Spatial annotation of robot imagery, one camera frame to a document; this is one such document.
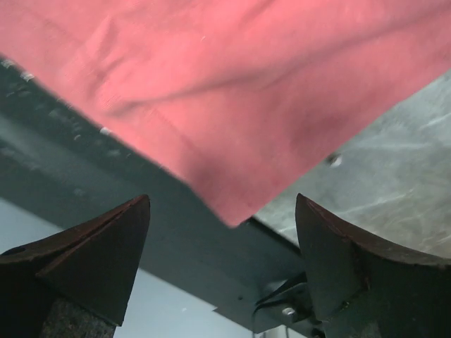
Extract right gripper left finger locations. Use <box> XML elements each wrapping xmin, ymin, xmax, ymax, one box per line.
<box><xmin>1</xmin><ymin>195</ymin><xmax>150</xmax><ymax>337</ymax></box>

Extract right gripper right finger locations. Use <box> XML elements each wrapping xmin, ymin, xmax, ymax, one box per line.
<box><xmin>295</xmin><ymin>194</ymin><xmax>450</xmax><ymax>337</ymax></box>

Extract dark pink t shirt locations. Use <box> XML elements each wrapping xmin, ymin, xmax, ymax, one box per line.
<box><xmin>1</xmin><ymin>1</ymin><xmax>450</xmax><ymax>227</ymax></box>

